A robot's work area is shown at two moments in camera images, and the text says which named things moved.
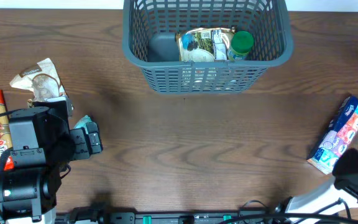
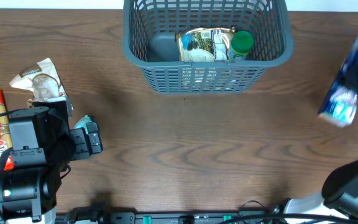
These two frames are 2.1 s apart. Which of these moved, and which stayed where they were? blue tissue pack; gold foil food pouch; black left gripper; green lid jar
Moved: blue tissue pack
Stayed: black left gripper; green lid jar; gold foil food pouch
